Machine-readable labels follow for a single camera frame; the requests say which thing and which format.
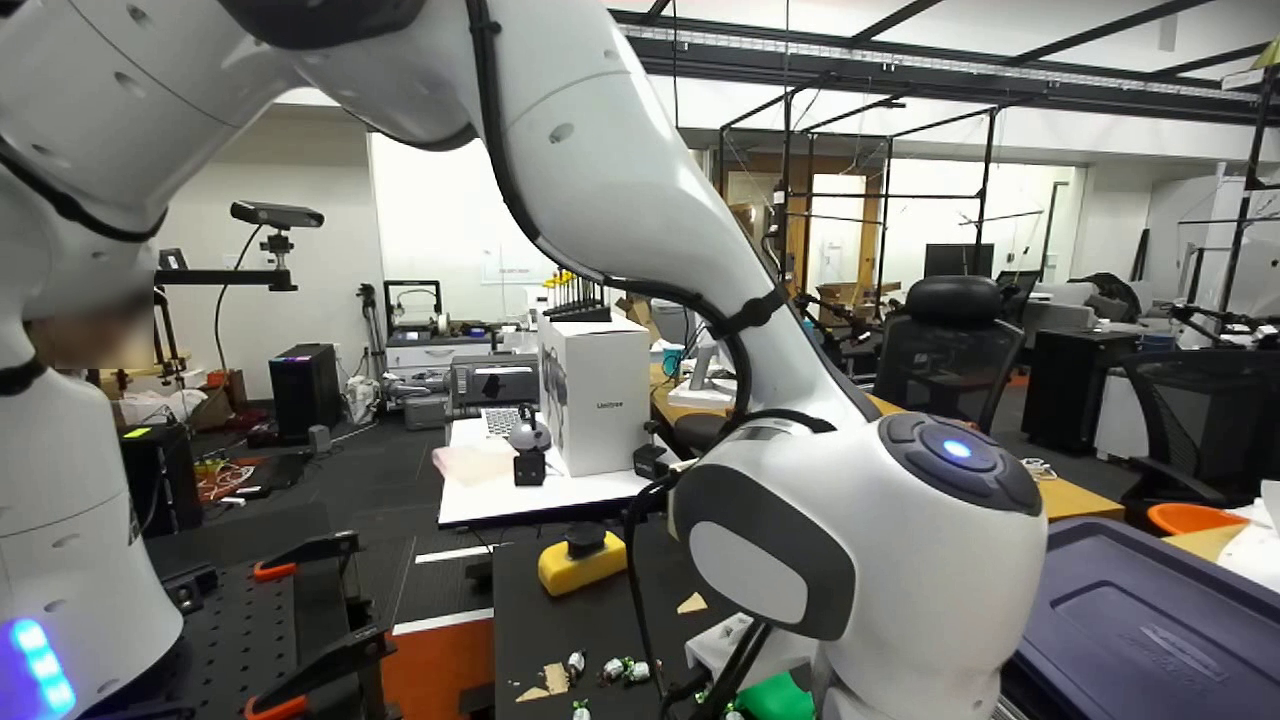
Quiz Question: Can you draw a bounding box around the green plush toy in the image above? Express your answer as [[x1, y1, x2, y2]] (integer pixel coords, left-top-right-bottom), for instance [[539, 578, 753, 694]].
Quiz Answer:
[[734, 669, 817, 720]]

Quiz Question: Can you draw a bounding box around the orange bowl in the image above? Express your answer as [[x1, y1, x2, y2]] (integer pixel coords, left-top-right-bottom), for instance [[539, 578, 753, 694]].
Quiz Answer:
[[1146, 502, 1248, 537]]

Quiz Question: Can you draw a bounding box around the white cardboard box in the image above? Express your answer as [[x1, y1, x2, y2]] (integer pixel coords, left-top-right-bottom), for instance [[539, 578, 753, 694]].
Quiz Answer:
[[537, 314, 652, 479]]

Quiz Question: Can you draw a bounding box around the rack of hex keys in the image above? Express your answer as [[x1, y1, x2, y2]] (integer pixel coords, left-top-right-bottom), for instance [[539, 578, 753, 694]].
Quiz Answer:
[[539, 269, 614, 324]]

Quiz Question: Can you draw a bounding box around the small black and grey gadget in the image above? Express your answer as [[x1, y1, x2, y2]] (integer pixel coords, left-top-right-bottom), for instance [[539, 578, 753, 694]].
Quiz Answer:
[[508, 404, 554, 489]]

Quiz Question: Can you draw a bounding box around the grey equipment case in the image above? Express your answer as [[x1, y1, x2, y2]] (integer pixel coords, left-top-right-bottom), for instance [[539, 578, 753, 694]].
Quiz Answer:
[[446, 354, 542, 419]]

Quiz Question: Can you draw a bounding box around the white low table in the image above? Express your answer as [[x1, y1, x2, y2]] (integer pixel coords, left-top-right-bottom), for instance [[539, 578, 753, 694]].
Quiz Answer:
[[437, 414, 683, 529]]

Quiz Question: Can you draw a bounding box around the pink sheet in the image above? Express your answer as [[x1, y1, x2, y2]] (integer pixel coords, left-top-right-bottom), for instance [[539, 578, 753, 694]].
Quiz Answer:
[[431, 444, 518, 489]]

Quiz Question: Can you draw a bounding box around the yellow block with black knob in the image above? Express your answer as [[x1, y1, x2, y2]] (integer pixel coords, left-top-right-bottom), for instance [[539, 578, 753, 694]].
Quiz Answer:
[[537, 522, 629, 599]]

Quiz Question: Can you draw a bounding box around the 3d printer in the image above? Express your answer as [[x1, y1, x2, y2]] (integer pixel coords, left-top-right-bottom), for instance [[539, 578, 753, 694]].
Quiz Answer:
[[382, 279, 444, 337]]

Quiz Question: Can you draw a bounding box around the black office chair with headrest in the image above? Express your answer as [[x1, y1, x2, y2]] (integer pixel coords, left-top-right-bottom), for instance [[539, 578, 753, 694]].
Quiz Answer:
[[872, 275, 1027, 433]]

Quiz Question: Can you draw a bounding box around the monitor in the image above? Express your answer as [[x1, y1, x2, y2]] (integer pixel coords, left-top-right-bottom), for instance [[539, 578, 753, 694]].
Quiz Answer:
[[922, 242, 997, 280]]

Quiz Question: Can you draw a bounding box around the black computer tower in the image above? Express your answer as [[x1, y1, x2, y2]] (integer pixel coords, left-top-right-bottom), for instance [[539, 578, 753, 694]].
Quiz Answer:
[[267, 342, 344, 442]]

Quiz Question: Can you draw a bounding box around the black clamp with orange tips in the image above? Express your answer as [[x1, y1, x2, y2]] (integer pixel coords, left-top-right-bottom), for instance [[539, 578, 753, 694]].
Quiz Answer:
[[250, 530, 362, 583], [243, 624, 398, 720]]

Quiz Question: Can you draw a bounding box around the black cabinet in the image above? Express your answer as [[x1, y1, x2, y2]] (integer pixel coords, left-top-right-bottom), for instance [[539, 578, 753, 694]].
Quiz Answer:
[[1021, 327, 1142, 457]]

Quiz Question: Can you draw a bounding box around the black box with green light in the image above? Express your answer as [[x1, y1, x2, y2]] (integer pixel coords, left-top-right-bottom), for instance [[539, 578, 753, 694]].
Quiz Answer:
[[119, 422, 205, 538]]

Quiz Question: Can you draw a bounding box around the black mesh office chair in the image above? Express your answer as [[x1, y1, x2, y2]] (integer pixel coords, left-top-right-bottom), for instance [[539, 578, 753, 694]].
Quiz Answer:
[[1114, 349, 1280, 513]]

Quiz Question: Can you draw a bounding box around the purple storage bin lid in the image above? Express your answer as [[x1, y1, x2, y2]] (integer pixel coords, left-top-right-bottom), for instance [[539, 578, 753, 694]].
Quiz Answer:
[[1000, 516, 1280, 720]]

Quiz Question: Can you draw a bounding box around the black metal frame cage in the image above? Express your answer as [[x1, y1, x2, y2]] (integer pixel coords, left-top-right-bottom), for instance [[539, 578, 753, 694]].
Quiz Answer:
[[714, 98, 1003, 331]]

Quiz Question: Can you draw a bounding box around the camera on mount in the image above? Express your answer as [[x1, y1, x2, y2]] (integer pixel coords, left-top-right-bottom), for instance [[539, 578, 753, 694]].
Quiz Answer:
[[154, 200, 326, 295]]

